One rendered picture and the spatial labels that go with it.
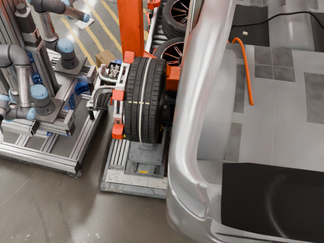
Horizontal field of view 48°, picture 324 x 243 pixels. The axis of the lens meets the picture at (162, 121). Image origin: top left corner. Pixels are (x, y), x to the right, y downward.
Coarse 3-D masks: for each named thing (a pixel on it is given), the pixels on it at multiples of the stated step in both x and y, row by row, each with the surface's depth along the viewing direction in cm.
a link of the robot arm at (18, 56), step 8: (16, 48) 229; (16, 56) 229; (24, 56) 231; (16, 64) 231; (24, 64) 231; (24, 72) 233; (24, 80) 234; (24, 88) 235; (24, 96) 236; (24, 104) 237; (16, 112) 239; (24, 112) 238; (32, 112) 240
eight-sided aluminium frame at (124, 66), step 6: (126, 66) 267; (120, 72) 264; (126, 72) 264; (120, 78) 261; (126, 78) 262; (120, 84) 257; (114, 102) 259; (120, 102) 258; (114, 108) 259; (120, 108) 259; (114, 114) 260; (120, 114) 260; (114, 120) 264; (120, 120) 262
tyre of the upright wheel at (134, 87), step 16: (144, 64) 263; (160, 64) 263; (128, 80) 255; (160, 80) 254; (128, 96) 252; (144, 96) 251; (128, 112) 253; (144, 112) 253; (128, 128) 260; (144, 128) 258; (160, 128) 301
